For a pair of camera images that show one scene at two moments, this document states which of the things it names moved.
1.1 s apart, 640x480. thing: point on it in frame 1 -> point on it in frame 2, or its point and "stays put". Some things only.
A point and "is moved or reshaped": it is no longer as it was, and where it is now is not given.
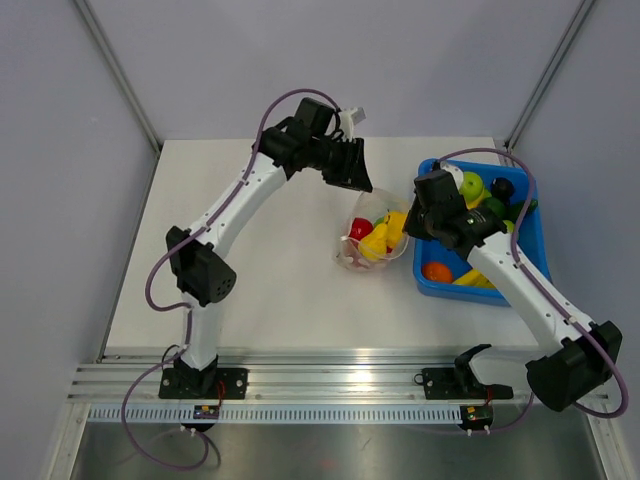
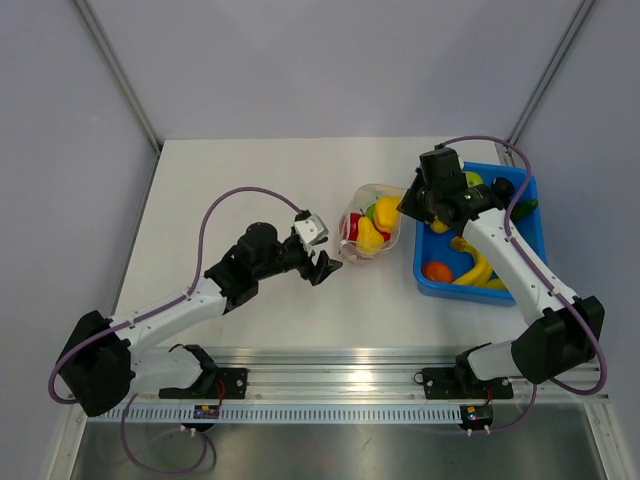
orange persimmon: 437,272 stays put
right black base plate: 461,383 stays put
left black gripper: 353,173 -> 324,266
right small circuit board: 476,417 stays put
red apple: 361,227 is moved or reshaped
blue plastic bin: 530,243 stays put
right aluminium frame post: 549,73 stays put
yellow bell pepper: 397,219 -> 386,212
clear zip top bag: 373,235 is moved or reshaped
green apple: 472,186 stays put
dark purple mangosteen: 502,187 stays put
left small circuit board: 206,412 stays put
